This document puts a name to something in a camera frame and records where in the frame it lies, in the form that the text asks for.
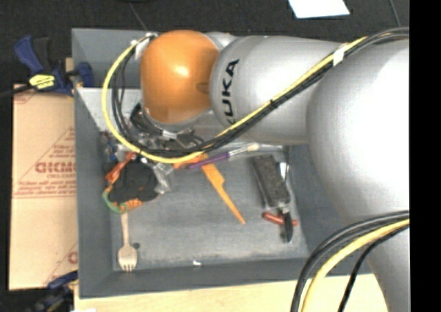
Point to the clear plastic packet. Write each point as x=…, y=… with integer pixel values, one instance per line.
x=162, y=175

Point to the black and orange toy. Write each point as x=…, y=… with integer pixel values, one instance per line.
x=138, y=179

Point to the purple pen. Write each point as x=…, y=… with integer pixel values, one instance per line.
x=220, y=157

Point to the orange plastic comb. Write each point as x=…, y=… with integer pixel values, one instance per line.
x=224, y=193

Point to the grey metal bin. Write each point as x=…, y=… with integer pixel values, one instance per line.
x=193, y=221

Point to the wooden fork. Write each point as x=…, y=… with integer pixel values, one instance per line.
x=127, y=257

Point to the dark green flat block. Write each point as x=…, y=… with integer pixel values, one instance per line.
x=270, y=179

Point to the brown cardboard board red print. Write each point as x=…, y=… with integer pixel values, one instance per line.
x=41, y=221

